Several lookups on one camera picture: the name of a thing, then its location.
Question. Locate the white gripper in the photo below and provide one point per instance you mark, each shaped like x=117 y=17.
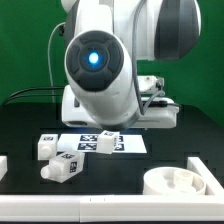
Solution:
x=161 y=113

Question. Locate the white round stool seat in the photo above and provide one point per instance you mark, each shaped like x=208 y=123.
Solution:
x=173 y=181

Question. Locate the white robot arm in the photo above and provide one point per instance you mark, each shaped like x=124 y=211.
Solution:
x=104 y=40

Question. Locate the white sheet with tags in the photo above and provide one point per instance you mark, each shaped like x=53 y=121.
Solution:
x=88 y=143

